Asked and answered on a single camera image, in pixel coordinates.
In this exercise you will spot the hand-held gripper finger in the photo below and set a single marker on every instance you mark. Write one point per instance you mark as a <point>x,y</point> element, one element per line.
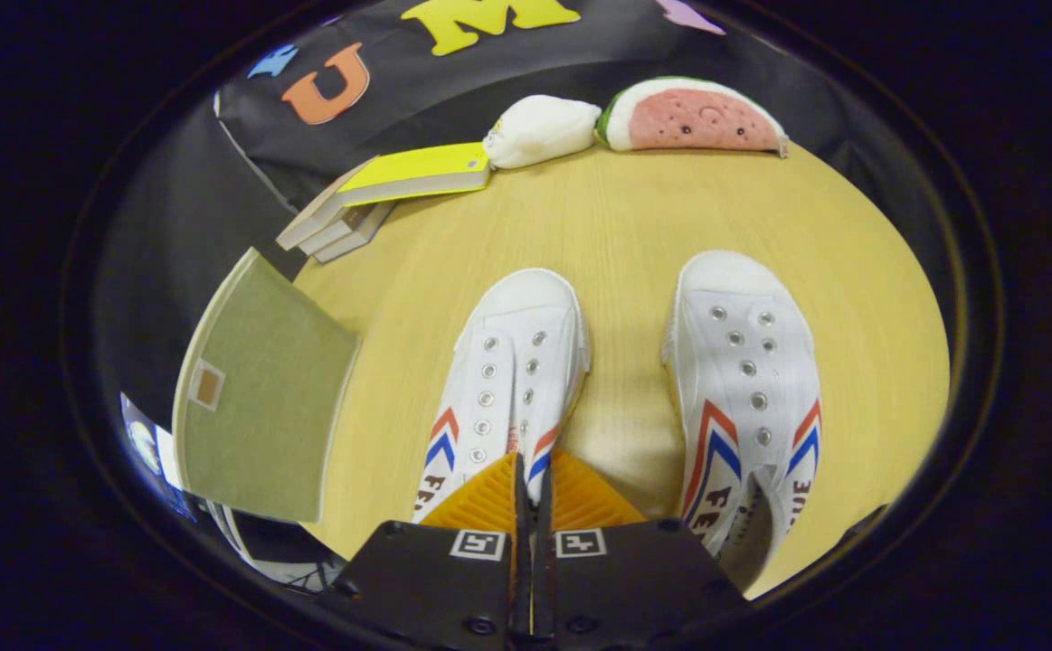
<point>524,597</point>
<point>544,597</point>

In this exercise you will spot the white canvas shoe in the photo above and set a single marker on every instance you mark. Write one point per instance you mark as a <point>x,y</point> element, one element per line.
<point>516,344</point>
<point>743,362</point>

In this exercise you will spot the pale grey book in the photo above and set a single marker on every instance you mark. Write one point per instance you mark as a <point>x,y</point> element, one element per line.
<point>358,240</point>
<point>336,233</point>

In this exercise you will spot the computer monitor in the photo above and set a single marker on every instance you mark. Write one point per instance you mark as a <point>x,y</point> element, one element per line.
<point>141,443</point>

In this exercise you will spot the beige cover book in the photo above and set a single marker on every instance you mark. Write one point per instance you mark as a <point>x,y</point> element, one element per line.
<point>308,224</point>

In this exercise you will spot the yellow cover book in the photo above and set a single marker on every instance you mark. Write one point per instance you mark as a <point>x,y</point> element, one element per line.
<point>417,167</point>

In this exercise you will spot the white plush toy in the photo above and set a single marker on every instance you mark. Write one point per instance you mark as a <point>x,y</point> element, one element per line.
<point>539,131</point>

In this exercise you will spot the watermelon slice plush toy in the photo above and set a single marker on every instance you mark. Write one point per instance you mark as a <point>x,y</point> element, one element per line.
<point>688,122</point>

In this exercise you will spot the black backdrop cloth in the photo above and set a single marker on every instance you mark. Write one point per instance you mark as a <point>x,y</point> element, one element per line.
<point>453,90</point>

